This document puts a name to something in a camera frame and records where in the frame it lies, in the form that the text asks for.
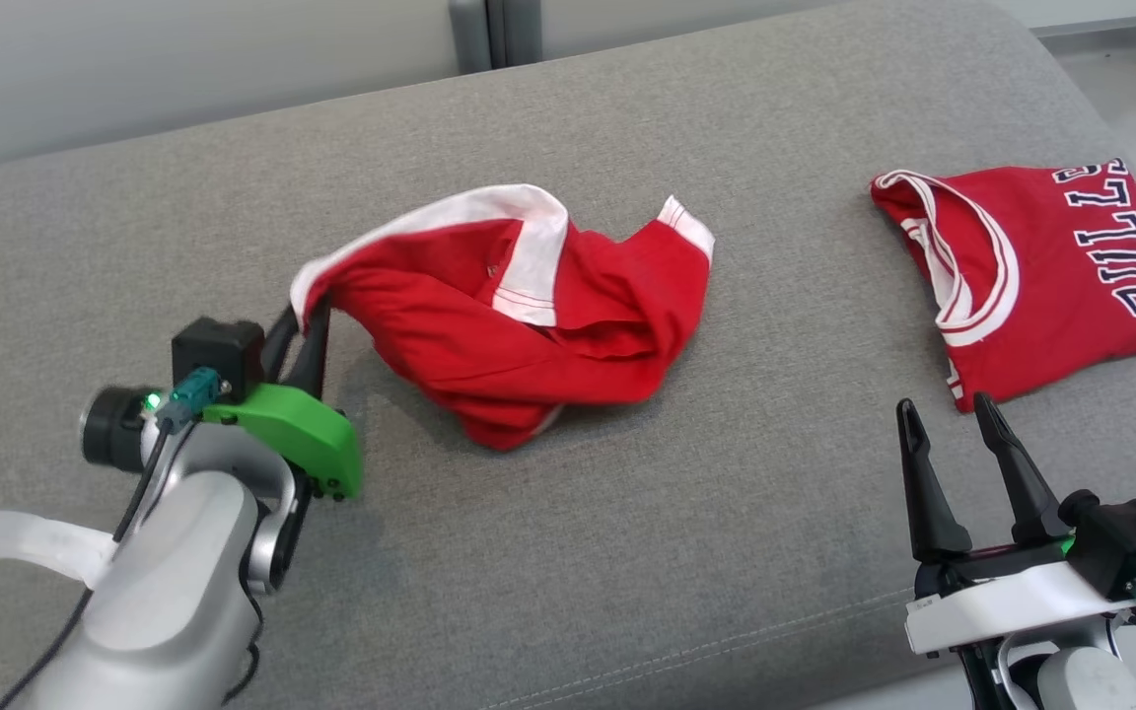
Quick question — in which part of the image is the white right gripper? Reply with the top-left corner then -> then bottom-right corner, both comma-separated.
896,391 -> 1129,659

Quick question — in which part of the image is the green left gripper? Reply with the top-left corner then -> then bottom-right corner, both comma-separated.
201,294 -> 364,502

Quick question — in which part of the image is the red shirt with white trim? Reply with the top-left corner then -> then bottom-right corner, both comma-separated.
289,182 -> 717,453

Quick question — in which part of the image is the red Bulls basketball jersey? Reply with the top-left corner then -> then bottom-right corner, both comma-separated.
869,158 -> 1136,413

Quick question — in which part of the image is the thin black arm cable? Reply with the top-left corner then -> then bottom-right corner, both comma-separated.
0,419 -> 175,710

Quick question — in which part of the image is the white plastic strap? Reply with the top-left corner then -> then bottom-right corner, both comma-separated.
0,510 -> 117,590

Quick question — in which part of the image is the grey partition base rail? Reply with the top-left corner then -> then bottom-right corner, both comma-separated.
1022,0 -> 1136,38

